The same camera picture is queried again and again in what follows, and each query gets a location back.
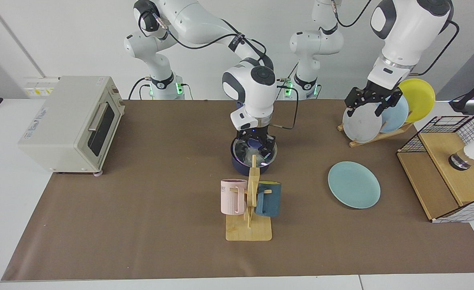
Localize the light blue plate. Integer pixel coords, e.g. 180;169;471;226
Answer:
378;95;410;133

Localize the grey-white plate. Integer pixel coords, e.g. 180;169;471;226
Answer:
342;106;383;143

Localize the yellow plate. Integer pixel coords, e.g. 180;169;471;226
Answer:
398;79;436;123

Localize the pale green plate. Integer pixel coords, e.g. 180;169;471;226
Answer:
328;161;381;209

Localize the pale toaster oven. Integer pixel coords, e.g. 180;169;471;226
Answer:
18;76;126;177

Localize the pink cup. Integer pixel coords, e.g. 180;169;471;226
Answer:
221;179;248;215

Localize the white wall socket strip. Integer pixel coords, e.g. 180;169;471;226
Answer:
23;77;60;97

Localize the brown table cloth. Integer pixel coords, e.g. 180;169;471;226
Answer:
2;99;474;281

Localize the glass lid with blue knob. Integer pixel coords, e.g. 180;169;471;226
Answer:
232;136;278;166

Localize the wire basket with wooden floor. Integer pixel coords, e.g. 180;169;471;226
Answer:
397;116;474;223

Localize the dark teal cup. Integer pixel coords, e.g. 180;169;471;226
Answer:
255;181;282;217

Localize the wooden plate rack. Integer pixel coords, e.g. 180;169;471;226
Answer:
338;121;414;148

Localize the white vermicelli bundle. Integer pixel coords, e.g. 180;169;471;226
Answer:
237;145;262;160

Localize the black pot with blue handle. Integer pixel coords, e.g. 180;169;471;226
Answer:
231;137;278;176

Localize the wooden cup stand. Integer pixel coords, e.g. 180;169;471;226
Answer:
226;154;272;242

